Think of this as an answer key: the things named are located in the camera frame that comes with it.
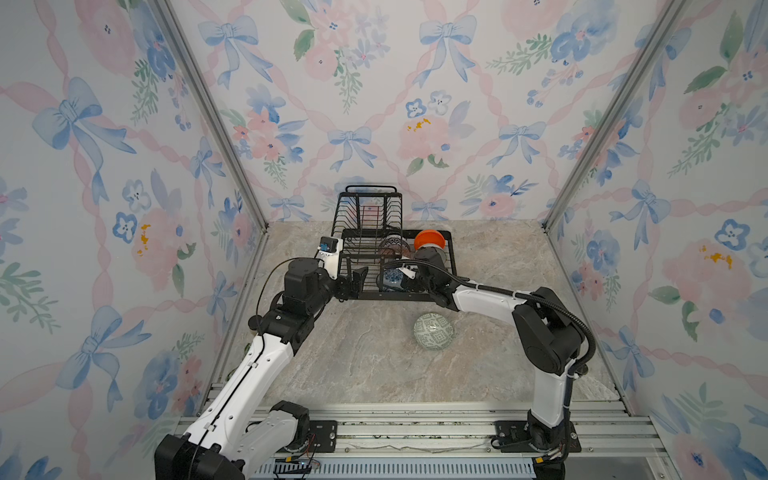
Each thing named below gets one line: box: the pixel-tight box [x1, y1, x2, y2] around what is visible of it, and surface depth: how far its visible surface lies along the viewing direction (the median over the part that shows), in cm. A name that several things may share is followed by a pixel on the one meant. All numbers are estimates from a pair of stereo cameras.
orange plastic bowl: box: [414, 229, 446, 251], surface depth 109 cm
